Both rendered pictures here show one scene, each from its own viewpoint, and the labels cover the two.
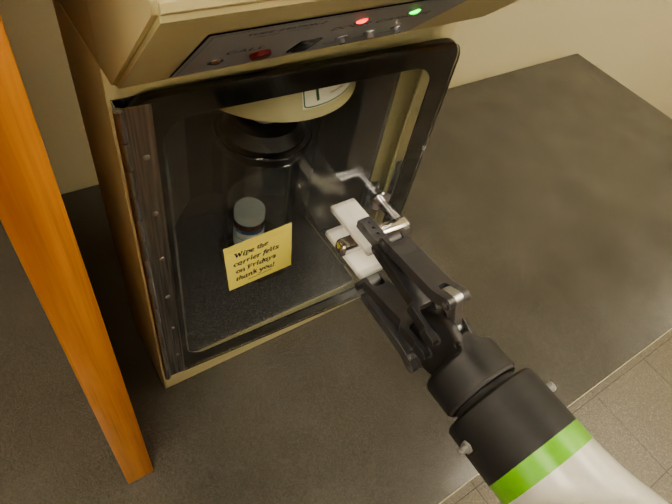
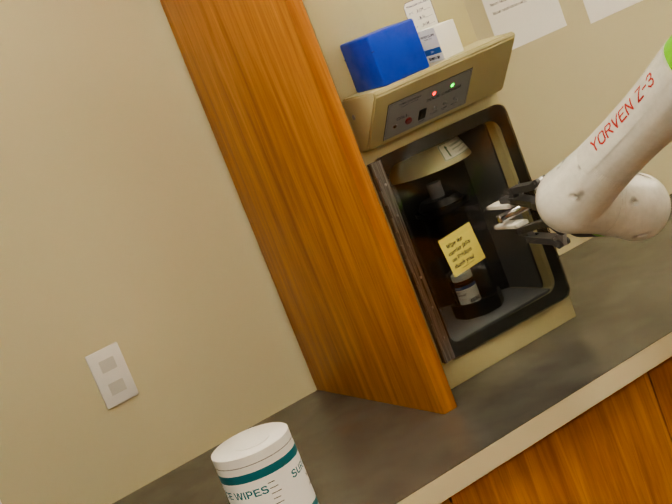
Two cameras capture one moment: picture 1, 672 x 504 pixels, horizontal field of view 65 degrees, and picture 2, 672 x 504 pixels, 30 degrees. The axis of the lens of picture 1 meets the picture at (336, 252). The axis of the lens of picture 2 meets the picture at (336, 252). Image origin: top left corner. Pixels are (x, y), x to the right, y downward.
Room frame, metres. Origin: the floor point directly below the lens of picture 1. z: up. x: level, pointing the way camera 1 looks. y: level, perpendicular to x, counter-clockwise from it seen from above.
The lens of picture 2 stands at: (-1.87, -0.42, 1.67)
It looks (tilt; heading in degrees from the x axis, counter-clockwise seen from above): 11 degrees down; 18
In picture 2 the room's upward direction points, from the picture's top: 21 degrees counter-clockwise
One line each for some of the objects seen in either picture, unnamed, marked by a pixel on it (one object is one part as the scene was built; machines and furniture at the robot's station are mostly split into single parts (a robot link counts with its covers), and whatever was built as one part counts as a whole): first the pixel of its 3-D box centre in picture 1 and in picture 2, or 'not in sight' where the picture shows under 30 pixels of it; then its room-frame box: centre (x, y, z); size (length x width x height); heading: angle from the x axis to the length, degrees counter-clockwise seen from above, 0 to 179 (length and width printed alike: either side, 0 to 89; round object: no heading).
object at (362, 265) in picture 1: (353, 250); (510, 224); (0.38, -0.02, 1.18); 0.07 x 0.03 x 0.01; 44
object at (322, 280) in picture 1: (294, 231); (475, 230); (0.37, 0.05, 1.19); 0.30 x 0.01 x 0.40; 132
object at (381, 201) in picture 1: (367, 224); (512, 210); (0.40, -0.03, 1.20); 0.10 x 0.05 x 0.03; 132
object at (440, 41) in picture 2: not in sight; (439, 41); (0.37, -0.01, 1.54); 0.05 x 0.05 x 0.06; 52
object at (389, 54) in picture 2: not in sight; (384, 56); (0.29, 0.07, 1.55); 0.10 x 0.10 x 0.09; 44
